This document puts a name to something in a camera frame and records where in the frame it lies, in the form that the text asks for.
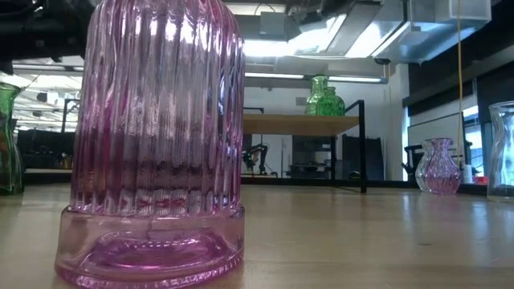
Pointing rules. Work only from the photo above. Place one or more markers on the light green glass vase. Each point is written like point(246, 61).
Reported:
point(312, 96)

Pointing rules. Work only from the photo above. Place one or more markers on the large pink ribbed glass vase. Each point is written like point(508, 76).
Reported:
point(152, 120)

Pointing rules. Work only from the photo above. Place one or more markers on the small pink fluted glass vase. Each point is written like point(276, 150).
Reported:
point(441, 172)

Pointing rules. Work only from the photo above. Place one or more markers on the tall clear smooth glass vase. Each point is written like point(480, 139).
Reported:
point(502, 160)

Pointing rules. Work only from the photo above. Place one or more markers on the tall green glass vase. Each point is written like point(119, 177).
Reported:
point(8, 160)

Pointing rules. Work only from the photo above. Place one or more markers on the black background robot arm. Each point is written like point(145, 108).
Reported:
point(257, 152)

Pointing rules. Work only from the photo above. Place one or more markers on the black storage rack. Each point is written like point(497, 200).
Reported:
point(311, 160)

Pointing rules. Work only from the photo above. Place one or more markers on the fluorescent light tube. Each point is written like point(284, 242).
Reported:
point(273, 75)

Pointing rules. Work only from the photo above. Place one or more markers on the black panel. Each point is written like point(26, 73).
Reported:
point(375, 158)

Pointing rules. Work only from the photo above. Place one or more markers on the grey ceiling box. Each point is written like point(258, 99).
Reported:
point(273, 24)

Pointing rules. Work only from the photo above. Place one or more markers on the black equipment stand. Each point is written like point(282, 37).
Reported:
point(409, 160)

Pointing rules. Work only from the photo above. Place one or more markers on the small clear fluted glass vase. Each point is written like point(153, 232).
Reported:
point(421, 172)

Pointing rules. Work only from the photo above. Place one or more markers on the white paper roll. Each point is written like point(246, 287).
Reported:
point(467, 174)

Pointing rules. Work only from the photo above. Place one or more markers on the black workbench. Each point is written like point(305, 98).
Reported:
point(44, 148)

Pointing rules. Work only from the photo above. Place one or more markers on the grey ceiling pipe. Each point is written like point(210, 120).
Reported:
point(48, 67)

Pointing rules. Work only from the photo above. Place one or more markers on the red plastic bin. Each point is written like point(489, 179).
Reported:
point(481, 180)

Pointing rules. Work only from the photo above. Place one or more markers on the wooden shelf black metal frame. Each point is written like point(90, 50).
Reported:
point(297, 124)

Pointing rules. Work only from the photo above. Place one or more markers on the black table edge rail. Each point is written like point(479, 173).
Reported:
point(305, 181)

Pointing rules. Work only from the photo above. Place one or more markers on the black ceiling camera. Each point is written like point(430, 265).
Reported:
point(382, 61)

